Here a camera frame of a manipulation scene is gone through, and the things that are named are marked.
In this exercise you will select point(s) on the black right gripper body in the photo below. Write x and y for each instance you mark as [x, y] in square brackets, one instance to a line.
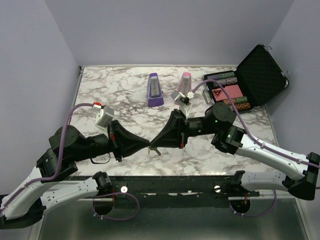
[184, 127]

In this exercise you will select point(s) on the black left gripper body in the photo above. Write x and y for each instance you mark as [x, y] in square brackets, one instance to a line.
[112, 141]

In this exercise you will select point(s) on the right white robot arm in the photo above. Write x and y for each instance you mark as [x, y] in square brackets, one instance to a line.
[294, 173]

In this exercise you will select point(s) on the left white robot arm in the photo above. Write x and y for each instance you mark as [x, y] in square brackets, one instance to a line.
[30, 201]

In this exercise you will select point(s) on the pink metronome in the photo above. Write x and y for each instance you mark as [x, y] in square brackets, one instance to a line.
[185, 83]

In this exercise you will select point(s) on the purple metronome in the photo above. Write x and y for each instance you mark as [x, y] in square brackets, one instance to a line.
[154, 94]

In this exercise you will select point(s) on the red-backed card deck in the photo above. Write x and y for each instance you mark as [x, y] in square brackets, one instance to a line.
[219, 95]

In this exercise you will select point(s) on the pink card deck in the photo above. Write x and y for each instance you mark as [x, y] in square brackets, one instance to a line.
[234, 91]

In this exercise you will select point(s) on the black poker chip case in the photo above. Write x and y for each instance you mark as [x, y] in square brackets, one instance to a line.
[258, 76]

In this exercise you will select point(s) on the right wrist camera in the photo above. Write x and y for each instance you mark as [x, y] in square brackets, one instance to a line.
[184, 101]

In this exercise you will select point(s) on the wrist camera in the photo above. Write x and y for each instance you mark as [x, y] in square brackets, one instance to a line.
[184, 101]
[103, 118]

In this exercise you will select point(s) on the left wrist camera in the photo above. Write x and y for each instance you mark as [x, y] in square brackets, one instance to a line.
[103, 118]

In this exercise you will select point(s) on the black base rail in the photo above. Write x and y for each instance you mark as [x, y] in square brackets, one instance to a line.
[173, 192]

